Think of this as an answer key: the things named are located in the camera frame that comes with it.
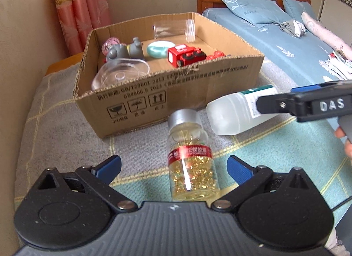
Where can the person right hand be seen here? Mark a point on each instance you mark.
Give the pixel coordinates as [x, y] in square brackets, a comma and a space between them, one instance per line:
[339, 133]

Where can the blue floral pillow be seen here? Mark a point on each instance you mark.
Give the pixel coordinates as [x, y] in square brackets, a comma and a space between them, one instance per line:
[258, 12]

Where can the grey crumpled cloth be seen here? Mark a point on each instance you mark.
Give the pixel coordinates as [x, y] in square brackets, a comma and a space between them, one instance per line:
[293, 28]

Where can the mint green round case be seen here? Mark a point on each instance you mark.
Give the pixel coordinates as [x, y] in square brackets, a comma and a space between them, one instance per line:
[158, 49]

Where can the brown cardboard box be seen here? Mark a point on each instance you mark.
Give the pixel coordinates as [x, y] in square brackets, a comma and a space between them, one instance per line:
[151, 99]

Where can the clear plastic jar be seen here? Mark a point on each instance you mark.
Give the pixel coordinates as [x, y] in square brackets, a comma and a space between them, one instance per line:
[171, 28]

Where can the black toy train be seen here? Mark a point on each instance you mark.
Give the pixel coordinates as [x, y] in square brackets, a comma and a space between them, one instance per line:
[215, 55]

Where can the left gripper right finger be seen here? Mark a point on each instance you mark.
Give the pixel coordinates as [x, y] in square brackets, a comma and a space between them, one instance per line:
[251, 181]

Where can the capsule bottle silver cap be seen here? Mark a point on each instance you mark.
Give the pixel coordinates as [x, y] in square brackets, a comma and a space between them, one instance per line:
[192, 172]

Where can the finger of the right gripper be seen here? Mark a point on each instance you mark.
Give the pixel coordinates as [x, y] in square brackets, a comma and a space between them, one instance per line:
[313, 87]

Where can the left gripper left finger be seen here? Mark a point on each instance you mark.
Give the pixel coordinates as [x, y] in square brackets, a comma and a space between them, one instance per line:
[96, 182]

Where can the white frosted plastic bottle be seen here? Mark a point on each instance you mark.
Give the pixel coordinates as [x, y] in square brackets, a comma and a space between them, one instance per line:
[237, 112]

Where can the pink keychain charm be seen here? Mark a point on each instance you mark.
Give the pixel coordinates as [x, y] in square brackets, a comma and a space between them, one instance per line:
[108, 44]

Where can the grey checked blanket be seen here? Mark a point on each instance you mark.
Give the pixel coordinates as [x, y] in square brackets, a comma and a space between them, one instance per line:
[56, 134]

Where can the grey hippo toy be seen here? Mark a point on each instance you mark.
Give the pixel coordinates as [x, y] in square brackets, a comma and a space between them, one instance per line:
[122, 51]

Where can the blue floral bed sheet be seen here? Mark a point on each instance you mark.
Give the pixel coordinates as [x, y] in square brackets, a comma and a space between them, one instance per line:
[305, 59]

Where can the pink quilt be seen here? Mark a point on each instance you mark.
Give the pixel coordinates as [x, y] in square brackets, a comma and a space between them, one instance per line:
[330, 44]

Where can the wooden bedside table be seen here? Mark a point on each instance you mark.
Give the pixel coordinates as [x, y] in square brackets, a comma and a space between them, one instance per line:
[64, 64]

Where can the clear plastic lid bowl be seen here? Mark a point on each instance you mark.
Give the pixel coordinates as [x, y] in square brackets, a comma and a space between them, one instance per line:
[117, 71]

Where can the pink satin curtain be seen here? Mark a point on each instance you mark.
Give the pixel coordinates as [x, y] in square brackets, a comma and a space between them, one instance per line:
[78, 18]

